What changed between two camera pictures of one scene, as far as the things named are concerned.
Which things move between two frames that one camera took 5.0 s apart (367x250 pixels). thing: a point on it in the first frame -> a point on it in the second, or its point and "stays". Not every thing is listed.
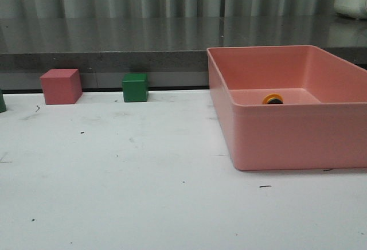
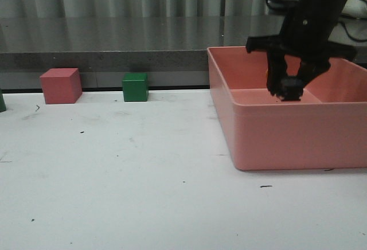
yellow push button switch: x=273 y=98 -> x=292 y=88
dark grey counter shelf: x=171 y=51 stays
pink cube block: x=61 y=86 stays
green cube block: x=135 y=87 stays
